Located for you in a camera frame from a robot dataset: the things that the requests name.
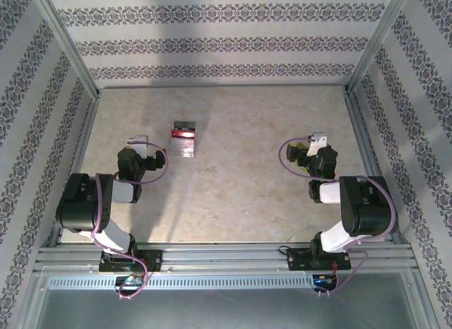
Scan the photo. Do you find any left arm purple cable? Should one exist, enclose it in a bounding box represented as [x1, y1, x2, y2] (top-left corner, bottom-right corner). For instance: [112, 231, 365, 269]
[90, 141, 170, 301]

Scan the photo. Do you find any aluminium mounting rail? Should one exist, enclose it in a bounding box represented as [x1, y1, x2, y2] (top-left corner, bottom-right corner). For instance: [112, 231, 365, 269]
[33, 241, 415, 274]

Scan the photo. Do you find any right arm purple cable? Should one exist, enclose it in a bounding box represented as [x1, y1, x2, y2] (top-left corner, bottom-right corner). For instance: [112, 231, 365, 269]
[278, 137, 398, 299]

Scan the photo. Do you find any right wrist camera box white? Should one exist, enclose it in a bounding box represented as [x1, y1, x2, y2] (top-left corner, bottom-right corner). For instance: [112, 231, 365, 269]
[306, 132, 329, 157]

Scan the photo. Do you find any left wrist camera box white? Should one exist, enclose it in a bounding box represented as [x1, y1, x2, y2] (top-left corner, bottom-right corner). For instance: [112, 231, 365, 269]
[126, 133, 150, 157]

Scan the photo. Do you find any red card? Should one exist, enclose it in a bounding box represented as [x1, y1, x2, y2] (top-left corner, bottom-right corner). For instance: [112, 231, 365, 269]
[170, 128, 197, 140]

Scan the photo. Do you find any aluminium side rail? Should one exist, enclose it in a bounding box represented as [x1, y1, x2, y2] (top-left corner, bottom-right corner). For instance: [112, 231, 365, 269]
[49, 88, 103, 246]
[344, 88, 400, 244]

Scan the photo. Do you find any aluminium corner post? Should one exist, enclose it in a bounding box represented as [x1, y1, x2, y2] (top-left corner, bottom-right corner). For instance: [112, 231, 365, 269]
[345, 0, 413, 95]
[28, 0, 102, 99]

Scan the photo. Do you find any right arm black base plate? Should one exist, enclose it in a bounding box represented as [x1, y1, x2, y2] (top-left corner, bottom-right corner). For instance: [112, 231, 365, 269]
[286, 247, 352, 273]

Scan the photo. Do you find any slotted grey cable duct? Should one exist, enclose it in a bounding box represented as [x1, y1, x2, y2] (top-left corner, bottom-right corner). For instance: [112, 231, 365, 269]
[45, 275, 319, 290]

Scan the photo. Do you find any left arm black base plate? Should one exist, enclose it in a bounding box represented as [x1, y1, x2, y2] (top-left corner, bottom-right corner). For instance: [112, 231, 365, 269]
[98, 249, 163, 273]

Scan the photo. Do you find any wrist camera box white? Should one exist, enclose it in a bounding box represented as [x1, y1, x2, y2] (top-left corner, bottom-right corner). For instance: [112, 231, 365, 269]
[306, 132, 329, 157]
[126, 133, 150, 157]

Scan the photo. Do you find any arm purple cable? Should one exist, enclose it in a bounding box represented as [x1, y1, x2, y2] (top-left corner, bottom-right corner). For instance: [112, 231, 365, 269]
[278, 137, 398, 299]
[90, 141, 170, 301]

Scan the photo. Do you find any grey sheet metal shelf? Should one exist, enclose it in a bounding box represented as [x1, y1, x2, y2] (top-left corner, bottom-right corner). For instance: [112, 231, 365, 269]
[20, 288, 430, 329]

